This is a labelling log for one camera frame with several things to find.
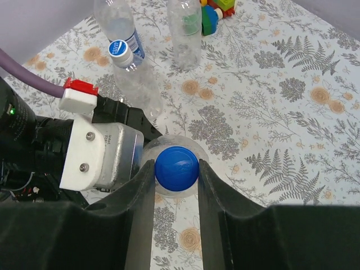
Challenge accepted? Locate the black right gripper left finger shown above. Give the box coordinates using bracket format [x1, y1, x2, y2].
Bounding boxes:
[1, 160, 155, 269]

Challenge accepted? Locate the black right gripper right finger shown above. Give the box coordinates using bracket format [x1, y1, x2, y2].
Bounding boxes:
[198, 160, 359, 269]

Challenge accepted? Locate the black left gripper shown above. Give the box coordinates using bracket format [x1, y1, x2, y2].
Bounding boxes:
[92, 96, 162, 146]

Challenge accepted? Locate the Pepsi bottle blue label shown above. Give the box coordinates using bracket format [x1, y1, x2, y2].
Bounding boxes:
[141, 135, 209, 199]

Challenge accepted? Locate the white bottle cap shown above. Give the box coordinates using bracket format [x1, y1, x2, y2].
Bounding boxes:
[108, 39, 134, 68]

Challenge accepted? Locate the clear unlabelled plastic bottle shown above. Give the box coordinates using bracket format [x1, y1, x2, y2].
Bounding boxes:
[167, 0, 202, 71]

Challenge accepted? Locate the Pocari Sweat labelled bottle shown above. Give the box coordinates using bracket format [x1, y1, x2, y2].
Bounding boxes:
[93, 0, 145, 59]

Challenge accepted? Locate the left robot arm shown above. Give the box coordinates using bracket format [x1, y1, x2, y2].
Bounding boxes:
[1, 79, 88, 208]

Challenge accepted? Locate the green blue toy figure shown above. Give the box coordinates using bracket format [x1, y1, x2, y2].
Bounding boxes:
[183, 5, 223, 36]

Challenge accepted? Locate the colourful toy block train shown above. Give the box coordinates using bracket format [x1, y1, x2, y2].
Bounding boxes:
[199, 0, 238, 18]

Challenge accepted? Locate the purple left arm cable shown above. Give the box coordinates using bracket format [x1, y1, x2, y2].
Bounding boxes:
[0, 47, 99, 116]

